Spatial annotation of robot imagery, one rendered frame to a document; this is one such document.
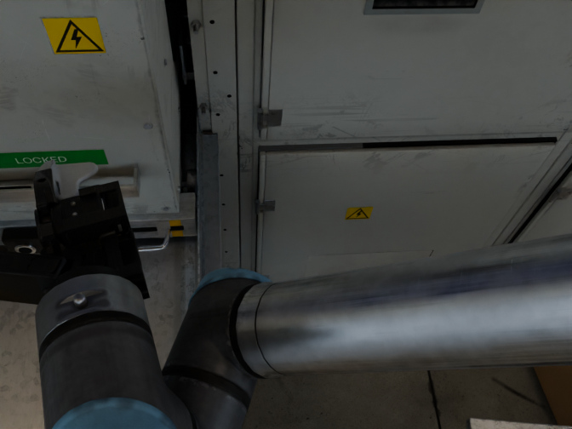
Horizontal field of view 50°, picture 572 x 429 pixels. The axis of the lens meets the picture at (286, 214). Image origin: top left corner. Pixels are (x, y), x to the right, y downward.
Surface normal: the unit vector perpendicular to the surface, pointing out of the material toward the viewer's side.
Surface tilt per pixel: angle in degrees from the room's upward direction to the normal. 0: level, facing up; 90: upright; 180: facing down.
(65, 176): 19
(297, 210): 90
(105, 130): 90
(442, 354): 75
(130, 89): 90
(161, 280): 0
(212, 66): 90
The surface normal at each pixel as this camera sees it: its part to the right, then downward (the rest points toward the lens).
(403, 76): 0.08, 0.86
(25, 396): 0.06, -0.50
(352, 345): -0.56, 0.35
